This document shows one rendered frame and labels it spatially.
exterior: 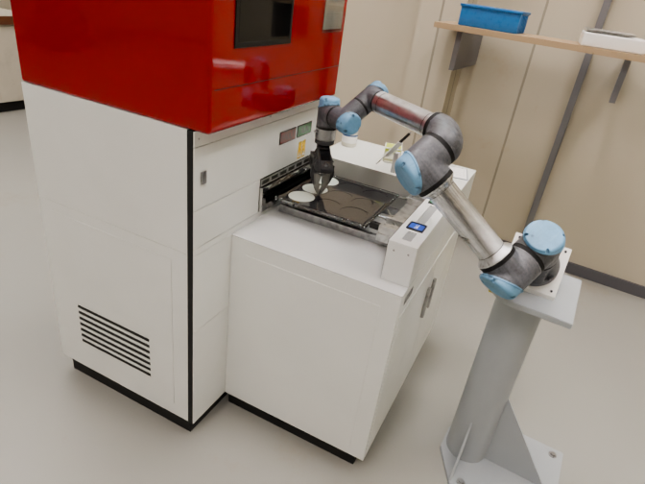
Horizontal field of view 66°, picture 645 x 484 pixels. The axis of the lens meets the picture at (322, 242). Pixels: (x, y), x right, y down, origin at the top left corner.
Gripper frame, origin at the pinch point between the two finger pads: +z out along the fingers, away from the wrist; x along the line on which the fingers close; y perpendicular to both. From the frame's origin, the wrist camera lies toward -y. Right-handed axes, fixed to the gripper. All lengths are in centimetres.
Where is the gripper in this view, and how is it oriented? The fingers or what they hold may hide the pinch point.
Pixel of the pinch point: (319, 192)
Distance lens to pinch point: 191.3
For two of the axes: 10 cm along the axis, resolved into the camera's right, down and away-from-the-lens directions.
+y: -2.5, -4.8, 8.4
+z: -1.2, 8.8, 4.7
